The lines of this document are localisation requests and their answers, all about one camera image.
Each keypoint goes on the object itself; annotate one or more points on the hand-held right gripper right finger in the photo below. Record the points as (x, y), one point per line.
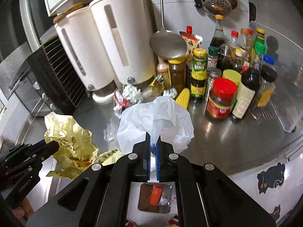
(158, 163)

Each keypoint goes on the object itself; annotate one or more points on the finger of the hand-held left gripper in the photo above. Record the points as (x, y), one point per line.
(23, 149)
(48, 149)

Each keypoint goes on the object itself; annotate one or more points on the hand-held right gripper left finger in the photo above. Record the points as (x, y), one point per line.
(148, 160)

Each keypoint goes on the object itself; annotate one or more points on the yellow plastic bag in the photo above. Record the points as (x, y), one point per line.
(71, 137)

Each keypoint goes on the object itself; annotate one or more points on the grey waste bin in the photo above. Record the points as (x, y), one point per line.
(144, 198)

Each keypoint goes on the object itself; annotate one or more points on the white plastic bag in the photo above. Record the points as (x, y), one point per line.
(151, 115)

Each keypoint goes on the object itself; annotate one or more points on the yellow snack wrapper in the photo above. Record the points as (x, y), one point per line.
(156, 82)

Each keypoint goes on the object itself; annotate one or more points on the person's left hand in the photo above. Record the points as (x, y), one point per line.
(19, 212)

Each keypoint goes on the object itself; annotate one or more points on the orange packet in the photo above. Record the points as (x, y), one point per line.
(155, 195)

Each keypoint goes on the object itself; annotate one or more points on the red slipper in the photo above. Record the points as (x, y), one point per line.
(174, 222)
(131, 224)

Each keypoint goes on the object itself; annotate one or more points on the red crumpled wrapper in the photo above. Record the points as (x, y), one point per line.
(120, 104)

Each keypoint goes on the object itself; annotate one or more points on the corn cob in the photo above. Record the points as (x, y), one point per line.
(183, 98)

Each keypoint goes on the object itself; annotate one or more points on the crumpled foil ball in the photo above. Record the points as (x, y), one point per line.
(170, 92)
(131, 91)

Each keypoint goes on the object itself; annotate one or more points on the amber jar yellow lid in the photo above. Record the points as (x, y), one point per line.
(176, 75)

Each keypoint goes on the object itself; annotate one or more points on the sauce jar red lid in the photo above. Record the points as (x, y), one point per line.
(221, 99)

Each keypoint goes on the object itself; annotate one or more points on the spice jar metal lid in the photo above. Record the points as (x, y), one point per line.
(211, 82)

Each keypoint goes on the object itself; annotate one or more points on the green label sauce bottle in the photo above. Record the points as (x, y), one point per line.
(198, 73)

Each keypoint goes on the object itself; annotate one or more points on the dark bottle white label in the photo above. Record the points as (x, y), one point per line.
(246, 92)

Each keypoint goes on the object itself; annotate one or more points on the black cat sticker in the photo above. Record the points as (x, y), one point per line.
(271, 178)
(275, 214)

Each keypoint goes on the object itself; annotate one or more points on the jar with yellow lid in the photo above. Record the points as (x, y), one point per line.
(233, 75)

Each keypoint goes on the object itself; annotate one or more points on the steel ladle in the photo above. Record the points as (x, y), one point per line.
(168, 45)

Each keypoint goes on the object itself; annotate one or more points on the glass cruet steel top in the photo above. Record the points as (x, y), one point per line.
(224, 58)

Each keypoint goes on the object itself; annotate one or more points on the sauce pouch red cap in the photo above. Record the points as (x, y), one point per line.
(190, 42)

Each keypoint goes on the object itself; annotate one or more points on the small bottle red cap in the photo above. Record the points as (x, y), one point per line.
(245, 69)

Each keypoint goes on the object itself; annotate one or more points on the small bottle yellow cap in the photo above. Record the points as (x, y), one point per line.
(238, 59)

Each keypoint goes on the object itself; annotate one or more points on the jar with black lid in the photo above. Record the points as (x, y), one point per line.
(267, 85)

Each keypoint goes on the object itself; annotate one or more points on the tall dark bottle orange cap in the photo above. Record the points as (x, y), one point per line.
(219, 35)

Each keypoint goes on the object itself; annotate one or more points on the clear bottle red cap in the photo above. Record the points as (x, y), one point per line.
(233, 39)

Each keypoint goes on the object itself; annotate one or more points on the jar with blue lid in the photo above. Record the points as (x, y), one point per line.
(268, 61)

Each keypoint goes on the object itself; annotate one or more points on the amber bottle orange cap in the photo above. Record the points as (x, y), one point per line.
(247, 39)

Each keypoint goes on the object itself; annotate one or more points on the green bottle yellow cap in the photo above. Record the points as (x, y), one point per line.
(260, 40)

